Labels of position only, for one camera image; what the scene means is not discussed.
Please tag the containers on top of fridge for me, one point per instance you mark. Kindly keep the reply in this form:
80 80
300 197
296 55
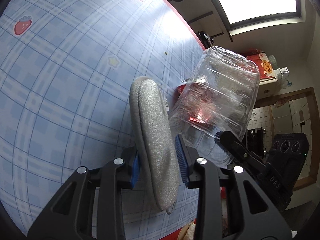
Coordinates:
281 74

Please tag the silver electric pressure cooker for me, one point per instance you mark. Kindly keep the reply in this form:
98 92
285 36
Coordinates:
205 39

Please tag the blue plaid tablecloth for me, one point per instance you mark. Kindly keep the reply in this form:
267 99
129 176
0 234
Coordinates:
66 71

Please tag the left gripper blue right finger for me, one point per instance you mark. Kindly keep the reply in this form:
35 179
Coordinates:
187 157

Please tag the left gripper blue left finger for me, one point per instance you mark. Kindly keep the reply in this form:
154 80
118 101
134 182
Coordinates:
131 168

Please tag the dark framed window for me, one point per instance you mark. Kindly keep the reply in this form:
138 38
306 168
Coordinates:
241 16

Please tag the red cloth on refrigerator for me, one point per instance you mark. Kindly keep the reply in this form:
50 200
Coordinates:
260 58

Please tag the white refrigerator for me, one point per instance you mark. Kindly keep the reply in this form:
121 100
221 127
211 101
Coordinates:
268 87

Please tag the clear plastic clamshell container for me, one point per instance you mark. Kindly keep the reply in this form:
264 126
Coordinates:
229 87

